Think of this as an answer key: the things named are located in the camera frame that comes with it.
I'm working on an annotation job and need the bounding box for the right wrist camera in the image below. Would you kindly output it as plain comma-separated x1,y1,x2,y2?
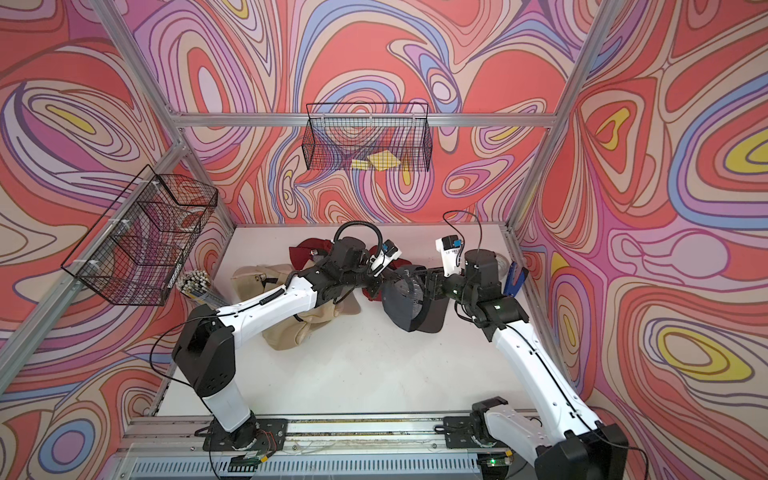
435,235,464,277

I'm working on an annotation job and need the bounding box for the black wire basket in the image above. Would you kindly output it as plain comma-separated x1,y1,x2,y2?
301,101,433,172
61,166,218,306

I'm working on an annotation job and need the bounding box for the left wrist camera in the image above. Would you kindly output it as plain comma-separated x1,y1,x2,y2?
369,240,402,277

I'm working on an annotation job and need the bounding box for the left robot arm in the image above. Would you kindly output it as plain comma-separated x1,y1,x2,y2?
172,237,401,451

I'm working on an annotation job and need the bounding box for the grey Colorado cap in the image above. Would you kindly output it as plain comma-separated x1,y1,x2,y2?
382,265,449,334

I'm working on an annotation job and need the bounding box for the black wire basket back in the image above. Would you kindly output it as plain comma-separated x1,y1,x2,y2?
301,101,433,172

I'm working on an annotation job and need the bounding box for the cup of pencils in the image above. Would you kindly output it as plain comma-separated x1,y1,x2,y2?
176,270,228,309

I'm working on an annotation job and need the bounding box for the red Colorado cap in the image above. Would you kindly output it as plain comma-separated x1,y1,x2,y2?
369,241,411,277

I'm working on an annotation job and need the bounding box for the black wire basket left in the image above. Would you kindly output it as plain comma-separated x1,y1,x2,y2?
61,166,218,306

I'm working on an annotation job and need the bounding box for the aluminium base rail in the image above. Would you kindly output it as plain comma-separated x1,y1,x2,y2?
104,412,536,479

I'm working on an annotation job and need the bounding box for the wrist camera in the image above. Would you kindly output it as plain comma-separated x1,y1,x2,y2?
369,240,402,277
435,235,464,277

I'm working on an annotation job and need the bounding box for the dark red cap front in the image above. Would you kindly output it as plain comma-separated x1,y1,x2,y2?
289,238,333,270

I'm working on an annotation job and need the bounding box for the beige cap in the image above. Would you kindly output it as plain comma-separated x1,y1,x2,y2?
262,318,326,351
231,264,293,301
304,294,361,325

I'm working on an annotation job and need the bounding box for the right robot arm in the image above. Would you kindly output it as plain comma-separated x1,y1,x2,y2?
427,247,629,479

